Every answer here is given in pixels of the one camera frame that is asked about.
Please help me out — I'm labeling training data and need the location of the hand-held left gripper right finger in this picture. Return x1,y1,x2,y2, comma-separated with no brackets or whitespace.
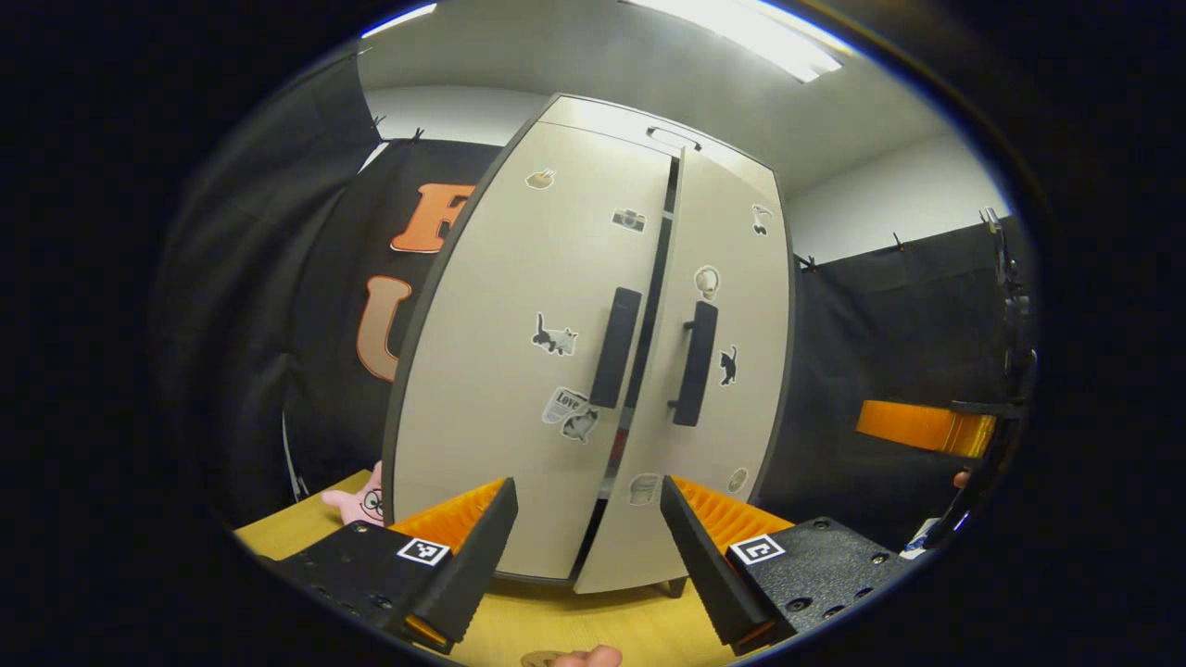
660,475,915,657

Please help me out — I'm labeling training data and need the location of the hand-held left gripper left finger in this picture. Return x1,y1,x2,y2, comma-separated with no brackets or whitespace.
255,477,520,656

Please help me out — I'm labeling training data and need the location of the white cabinet door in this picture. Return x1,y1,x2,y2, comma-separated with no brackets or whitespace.
573,148,796,596
385,120,682,585

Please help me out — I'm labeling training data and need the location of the pink plush toy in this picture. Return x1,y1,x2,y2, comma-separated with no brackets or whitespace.
322,460,385,527

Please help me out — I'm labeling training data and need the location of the white cabinet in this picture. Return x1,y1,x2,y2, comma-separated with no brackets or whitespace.
380,93,798,598

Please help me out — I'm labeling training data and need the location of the ceiling light panel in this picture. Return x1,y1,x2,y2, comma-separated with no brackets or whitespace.
630,0,844,82
361,3,436,38

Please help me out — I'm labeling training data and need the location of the white cabinet drawer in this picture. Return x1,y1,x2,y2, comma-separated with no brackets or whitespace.
537,93,779,177

